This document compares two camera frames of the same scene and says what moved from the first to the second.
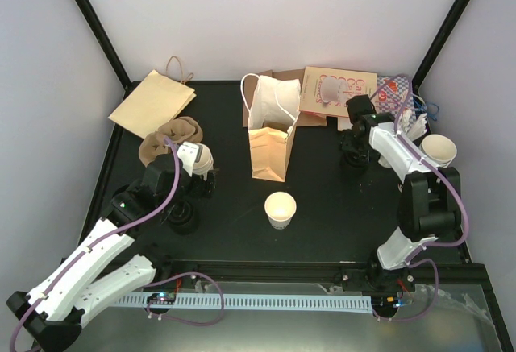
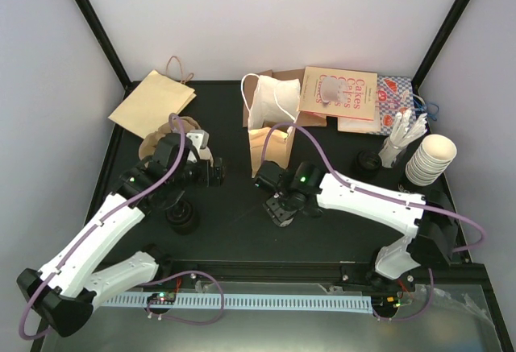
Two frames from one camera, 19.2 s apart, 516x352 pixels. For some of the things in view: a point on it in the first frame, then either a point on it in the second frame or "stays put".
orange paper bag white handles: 272,105 stays put
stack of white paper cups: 205,163 stays put
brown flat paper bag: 304,118 stays put
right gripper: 345,142 to 277,213
